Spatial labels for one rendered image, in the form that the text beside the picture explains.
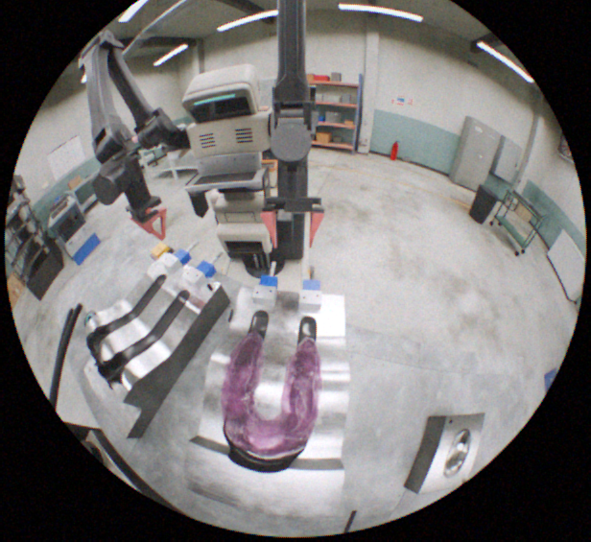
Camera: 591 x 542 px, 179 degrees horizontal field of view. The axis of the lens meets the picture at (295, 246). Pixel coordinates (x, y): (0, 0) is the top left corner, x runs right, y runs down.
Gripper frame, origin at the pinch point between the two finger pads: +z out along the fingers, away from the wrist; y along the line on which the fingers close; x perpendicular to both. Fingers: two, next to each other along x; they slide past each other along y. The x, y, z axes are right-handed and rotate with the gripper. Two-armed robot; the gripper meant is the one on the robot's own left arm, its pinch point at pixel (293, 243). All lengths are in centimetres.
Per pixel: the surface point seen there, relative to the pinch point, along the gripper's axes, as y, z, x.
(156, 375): -28.4, 22.5, -20.1
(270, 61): -71, -402, 443
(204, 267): -22.8, 7.8, 4.9
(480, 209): 327, -9, 184
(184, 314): -25.0, 15.1, -5.9
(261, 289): -7.4, 11.7, 1.9
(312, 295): 4.3, 12.5, 0.4
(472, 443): 40, 34, -40
